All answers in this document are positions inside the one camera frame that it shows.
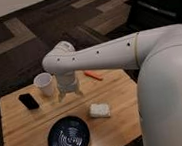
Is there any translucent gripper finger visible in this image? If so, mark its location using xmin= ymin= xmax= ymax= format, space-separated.
xmin=75 ymin=88 xmax=83 ymax=96
xmin=58 ymin=92 xmax=66 ymax=103

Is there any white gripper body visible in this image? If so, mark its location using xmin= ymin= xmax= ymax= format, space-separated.
xmin=56 ymin=72 xmax=78 ymax=93

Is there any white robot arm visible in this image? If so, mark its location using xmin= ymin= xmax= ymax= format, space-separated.
xmin=42 ymin=23 xmax=182 ymax=146

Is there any white sponge block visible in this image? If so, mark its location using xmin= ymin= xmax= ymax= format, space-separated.
xmin=89 ymin=103 xmax=110 ymax=118

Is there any black rectangular phone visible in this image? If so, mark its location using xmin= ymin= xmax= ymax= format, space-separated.
xmin=18 ymin=93 xmax=39 ymax=110

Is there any dark blue patterned plate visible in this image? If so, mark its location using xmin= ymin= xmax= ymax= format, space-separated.
xmin=47 ymin=115 xmax=91 ymax=146

